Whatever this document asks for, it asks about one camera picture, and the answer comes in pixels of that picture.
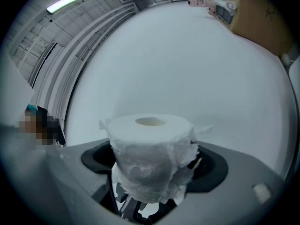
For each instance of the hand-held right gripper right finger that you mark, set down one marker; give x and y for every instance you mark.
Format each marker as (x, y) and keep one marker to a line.
(239, 184)

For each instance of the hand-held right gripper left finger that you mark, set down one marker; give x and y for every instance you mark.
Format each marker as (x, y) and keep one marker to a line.
(70, 177)

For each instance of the thick white toilet paper roll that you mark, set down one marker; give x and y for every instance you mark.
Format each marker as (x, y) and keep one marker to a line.
(150, 144)

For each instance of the person's face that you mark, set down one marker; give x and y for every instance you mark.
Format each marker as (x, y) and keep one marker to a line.
(29, 128)

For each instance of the teal hair clip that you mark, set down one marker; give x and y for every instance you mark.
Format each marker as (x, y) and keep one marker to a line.
(32, 107)

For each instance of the white air conditioner unit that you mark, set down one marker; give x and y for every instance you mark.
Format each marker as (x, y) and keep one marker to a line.
(45, 62)

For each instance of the large cardboard box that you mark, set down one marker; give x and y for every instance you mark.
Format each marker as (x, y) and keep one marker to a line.
(255, 20)

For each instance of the long ceiling light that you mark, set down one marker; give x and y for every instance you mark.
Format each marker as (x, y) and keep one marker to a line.
(70, 1)

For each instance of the white tube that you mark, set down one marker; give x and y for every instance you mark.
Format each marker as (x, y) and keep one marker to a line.
(230, 5)

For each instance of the black head-mounted camera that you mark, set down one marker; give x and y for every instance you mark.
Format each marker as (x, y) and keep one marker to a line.
(61, 135)

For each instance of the black switch panel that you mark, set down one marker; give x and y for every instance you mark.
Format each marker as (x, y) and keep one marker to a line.
(223, 14)

